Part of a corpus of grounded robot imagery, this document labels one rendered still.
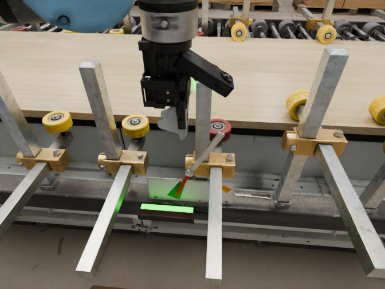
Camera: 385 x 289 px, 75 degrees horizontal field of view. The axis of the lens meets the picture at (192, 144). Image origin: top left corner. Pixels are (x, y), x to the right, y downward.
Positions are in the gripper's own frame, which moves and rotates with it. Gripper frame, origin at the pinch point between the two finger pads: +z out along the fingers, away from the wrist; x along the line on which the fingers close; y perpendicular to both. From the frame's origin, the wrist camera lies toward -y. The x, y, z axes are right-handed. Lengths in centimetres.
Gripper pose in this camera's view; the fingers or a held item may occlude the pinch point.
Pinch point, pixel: (185, 133)
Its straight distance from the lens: 53.9
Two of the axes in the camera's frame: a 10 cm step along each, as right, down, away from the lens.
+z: 0.0, 7.6, 6.5
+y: -10.0, -0.6, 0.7
